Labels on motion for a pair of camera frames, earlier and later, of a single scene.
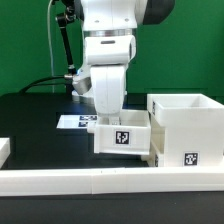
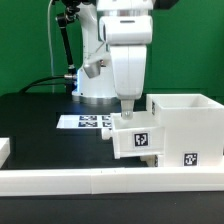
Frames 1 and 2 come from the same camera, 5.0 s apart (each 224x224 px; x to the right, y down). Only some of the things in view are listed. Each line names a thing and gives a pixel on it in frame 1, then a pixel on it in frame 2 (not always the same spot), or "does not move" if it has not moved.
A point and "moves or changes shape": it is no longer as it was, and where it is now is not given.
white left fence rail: [5, 150] does not move
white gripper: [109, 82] to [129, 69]
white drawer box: [131, 137] moves or changes shape
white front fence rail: [110, 181] does not move
